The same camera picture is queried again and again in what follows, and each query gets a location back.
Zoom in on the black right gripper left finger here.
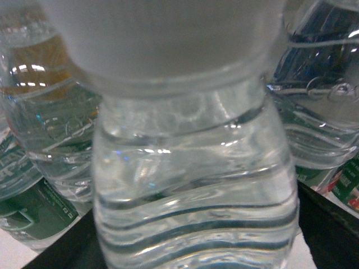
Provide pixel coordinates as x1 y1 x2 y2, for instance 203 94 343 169
24 210 107 269

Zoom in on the water bottle shelf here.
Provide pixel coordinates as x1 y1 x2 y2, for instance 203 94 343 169
1 1 101 202
266 1 358 169

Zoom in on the water bottle green label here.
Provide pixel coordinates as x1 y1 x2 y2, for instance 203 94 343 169
41 1 299 268

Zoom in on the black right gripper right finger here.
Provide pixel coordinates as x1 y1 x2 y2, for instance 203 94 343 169
298 182 358 268

